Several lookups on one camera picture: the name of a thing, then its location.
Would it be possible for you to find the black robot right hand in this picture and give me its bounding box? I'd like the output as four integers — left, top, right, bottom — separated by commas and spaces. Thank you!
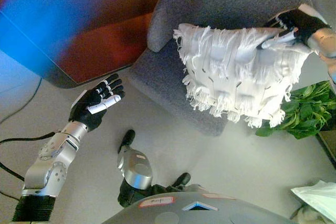
258, 3, 332, 50

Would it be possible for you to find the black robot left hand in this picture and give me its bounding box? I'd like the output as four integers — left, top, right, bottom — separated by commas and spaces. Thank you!
68, 73, 126, 133

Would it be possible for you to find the white fringed throw pillow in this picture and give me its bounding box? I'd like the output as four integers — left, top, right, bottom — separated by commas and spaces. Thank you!
172, 23, 310, 129

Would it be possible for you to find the black robot left foot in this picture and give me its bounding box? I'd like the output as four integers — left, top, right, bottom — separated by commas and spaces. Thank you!
119, 129, 137, 154

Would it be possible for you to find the black robot foot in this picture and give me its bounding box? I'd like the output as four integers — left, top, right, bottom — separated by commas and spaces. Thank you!
167, 173, 191, 192
119, 129, 137, 154

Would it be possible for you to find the silver robot left leg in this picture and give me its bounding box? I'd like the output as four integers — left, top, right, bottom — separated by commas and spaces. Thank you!
117, 147, 169, 208

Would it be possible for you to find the silver robot leg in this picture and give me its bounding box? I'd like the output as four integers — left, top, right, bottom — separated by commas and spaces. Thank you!
117, 147, 169, 208
183, 184, 208, 194

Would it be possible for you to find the brown wooden cabinet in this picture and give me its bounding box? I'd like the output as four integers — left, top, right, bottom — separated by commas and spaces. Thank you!
0, 0, 179, 90

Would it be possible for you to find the green leafy potted plant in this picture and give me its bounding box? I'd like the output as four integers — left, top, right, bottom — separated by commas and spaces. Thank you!
256, 81, 336, 140

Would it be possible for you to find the black robot right foot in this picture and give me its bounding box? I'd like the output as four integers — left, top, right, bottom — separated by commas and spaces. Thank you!
167, 173, 191, 192

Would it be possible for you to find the silver robot right leg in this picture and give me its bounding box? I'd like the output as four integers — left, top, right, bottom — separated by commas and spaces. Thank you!
183, 184, 208, 194

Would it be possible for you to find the grey robot torso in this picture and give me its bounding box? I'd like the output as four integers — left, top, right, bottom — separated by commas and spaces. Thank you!
101, 191, 297, 224

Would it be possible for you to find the white bed with sheets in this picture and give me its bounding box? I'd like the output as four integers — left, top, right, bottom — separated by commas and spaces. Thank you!
290, 179, 336, 224

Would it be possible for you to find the thin grey floor cable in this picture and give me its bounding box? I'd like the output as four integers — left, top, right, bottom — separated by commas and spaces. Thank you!
0, 77, 43, 124

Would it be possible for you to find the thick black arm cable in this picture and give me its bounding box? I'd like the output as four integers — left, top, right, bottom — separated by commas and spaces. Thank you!
0, 131, 58, 201

